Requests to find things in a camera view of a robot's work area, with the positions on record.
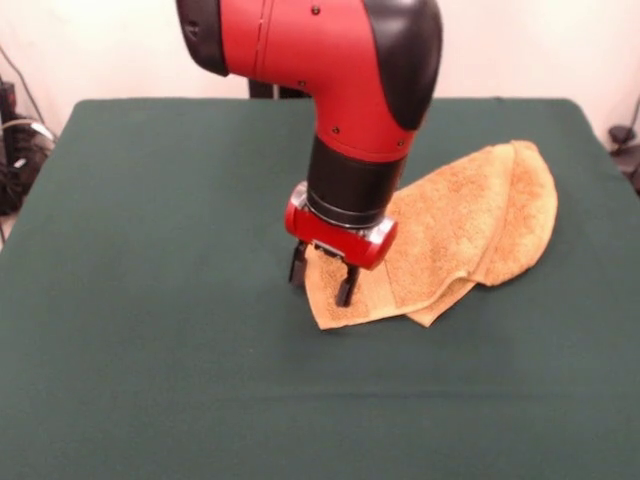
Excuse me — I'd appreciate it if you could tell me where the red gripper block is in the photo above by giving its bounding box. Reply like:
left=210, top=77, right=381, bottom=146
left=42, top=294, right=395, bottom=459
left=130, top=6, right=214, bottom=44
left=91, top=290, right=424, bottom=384
left=283, top=197, right=400, bottom=309

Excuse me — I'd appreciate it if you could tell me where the tan terry towel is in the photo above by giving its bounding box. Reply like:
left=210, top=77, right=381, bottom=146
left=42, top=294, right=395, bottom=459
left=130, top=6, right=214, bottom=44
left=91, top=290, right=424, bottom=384
left=302, top=139, right=560, bottom=332

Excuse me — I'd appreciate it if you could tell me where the dark green table cloth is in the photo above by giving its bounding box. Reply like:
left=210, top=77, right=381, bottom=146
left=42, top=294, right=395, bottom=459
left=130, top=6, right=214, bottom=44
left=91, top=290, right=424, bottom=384
left=0, top=97, right=640, bottom=480

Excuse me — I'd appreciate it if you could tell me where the black floor plug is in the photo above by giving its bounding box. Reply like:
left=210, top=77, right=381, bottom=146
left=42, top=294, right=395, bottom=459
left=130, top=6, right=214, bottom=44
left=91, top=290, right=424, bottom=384
left=608, top=124, right=636, bottom=151

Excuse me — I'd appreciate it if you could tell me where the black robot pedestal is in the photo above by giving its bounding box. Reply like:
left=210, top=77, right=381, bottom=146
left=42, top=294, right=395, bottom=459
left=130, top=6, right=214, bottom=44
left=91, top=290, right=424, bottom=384
left=248, top=77, right=314, bottom=101

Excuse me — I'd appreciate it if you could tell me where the black and white cable bundle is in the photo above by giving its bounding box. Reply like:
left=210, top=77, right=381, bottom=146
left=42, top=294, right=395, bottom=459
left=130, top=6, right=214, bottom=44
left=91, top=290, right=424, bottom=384
left=0, top=114, right=56, bottom=216

